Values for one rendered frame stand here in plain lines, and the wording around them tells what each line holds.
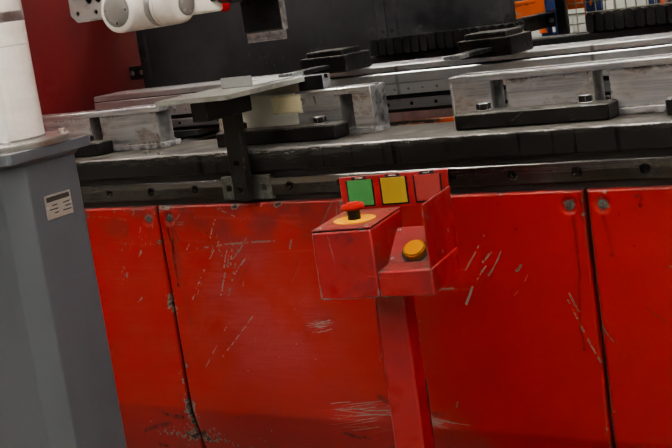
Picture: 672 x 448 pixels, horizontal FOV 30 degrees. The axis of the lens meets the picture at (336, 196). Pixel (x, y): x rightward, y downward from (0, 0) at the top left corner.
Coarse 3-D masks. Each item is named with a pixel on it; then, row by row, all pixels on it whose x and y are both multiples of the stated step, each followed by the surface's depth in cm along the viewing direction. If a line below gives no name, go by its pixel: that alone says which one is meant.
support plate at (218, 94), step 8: (280, 80) 255; (288, 80) 252; (296, 80) 255; (304, 80) 257; (216, 88) 259; (232, 88) 252; (240, 88) 248; (248, 88) 244; (256, 88) 243; (264, 88) 245; (272, 88) 248; (184, 96) 249; (192, 96) 245; (200, 96) 242; (208, 96) 238; (216, 96) 237; (224, 96) 236; (232, 96) 237; (240, 96) 239; (160, 104) 244; (168, 104) 243; (176, 104) 242
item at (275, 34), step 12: (252, 0) 261; (264, 0) 259; (276, 0) 257; (252, 12) 261; (264, 12) 260; (276, 12) 258; (252, 24) 262; (264, 24) 260; (276, 24) 259; (252, 36) 264; (264, 36) 262; (276, 36) 260
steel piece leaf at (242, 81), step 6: (222, 78) 254; (228, 78) 253; (234, 78) 252; (240, 78) 251; (246, 78) 250; (222, 84) 254; (228, 84) 253; (234, 84) 252; (240, 84) 251; (246, 84) 250; (252, 84) 249; (258, 84) 250
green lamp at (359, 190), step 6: (360, 180) 218; (366, 180) 218; (348, 186) 219; (354, 186) 219; (360, 186) 219; (366, 186) 218; (348, 192) 220; (354, 192) 219; (360, 192) 219; (366, 192) 218; (372, 192) 218; (354, 198) 219; (360, 198) 219; (366, 198) 219; (372, 198) 218; (366, 204) 219; (372, 204) 218
